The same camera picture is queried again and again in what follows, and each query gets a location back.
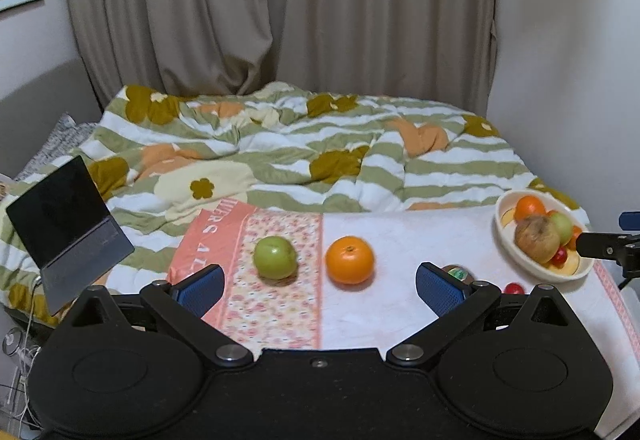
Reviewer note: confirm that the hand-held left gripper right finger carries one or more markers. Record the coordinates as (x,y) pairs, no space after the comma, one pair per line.
(440,290)

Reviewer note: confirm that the cream plate with cartoon print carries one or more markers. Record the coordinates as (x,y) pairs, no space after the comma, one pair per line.
(522,262)

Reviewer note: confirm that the pink floral tablecloth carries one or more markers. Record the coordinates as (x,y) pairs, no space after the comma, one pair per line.
(370,320)

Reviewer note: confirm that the large green apple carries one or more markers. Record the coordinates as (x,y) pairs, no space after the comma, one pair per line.
(562,227)

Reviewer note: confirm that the beige curtain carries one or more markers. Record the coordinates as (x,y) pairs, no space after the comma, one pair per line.
(350,9)

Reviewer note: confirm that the large orange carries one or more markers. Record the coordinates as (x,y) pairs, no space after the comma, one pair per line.
(530,207)

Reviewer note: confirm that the green striped floral blanket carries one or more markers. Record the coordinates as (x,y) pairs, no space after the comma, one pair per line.
(300,144)

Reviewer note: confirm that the dark grey laptop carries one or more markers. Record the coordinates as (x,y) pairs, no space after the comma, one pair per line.
(55,210)

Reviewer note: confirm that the grey speckled cloth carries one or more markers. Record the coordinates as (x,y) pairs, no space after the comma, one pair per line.
(55,139)

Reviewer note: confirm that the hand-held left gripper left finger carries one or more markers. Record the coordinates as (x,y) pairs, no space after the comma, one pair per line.
(202,290)

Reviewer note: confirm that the small red plum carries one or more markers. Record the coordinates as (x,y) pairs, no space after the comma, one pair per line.
(560,257)
(513,289)

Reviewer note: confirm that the brown kiwi with green sticker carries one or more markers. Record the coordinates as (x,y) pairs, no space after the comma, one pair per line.
(465,276)

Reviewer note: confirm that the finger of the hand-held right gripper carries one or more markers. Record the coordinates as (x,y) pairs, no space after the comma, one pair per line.
(631,221)
(600,244)

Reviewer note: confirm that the small mandarin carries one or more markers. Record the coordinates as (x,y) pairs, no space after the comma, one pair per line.
(576,234)

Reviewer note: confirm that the small green apple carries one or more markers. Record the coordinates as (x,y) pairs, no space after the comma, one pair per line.
(274,258)

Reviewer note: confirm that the medium orange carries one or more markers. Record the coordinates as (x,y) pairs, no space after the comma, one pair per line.
(350,260)

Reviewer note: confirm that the yellowish red apple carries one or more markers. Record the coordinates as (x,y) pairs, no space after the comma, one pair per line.
(537,240)

